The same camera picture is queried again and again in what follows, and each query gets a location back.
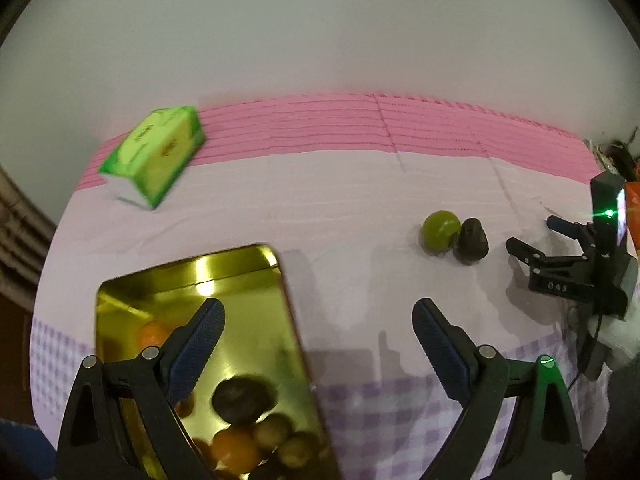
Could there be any dark round fruit back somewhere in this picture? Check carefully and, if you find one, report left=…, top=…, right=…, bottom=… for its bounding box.
left=452, top=218, right=489, bottom=266

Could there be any pink purple checked tablecloth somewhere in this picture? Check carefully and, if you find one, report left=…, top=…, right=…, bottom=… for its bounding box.
left=30, top=94, right=608, bottom=479

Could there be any tan longan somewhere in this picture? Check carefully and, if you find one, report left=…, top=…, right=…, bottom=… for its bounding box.
left=276, top=431, right=320, bottom=469
left=253, top=413, right=294, bottom=451

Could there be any orange mandarin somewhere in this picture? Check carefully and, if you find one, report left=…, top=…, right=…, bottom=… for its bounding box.
left=210, top=426, right=264, bottom=476
left=136, top=321, right=171, bottom=351

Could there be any orange plastic bag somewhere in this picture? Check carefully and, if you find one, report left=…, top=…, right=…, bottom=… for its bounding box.
left=625, top=182, right=640, bottom=252

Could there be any red gold toffee tin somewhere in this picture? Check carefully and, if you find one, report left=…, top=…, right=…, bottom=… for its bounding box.
left=96, top=244, right=341, bottom=479

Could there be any white gloved right hand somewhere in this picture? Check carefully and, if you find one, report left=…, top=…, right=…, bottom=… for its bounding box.
left=588, top=285, right=640, bottom=372

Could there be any black camera box green light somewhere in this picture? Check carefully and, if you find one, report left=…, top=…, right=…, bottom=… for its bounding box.
left=590, top=171, right=627, bottom=255

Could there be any bamboo chair frame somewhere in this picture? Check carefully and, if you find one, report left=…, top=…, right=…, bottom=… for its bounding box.
left=0, top=169, right=56, bottom=312

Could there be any green tomato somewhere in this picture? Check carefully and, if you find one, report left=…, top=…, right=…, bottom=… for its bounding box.
left=421, top=210, right=461, bottom=254

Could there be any green tissue pack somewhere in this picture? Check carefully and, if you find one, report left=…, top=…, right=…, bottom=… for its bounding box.
left=98, top=105, right=206, bottom=210

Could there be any dark oval fruit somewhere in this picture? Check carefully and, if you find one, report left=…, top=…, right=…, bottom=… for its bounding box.
left=212, top=376, right=277, bottom=426

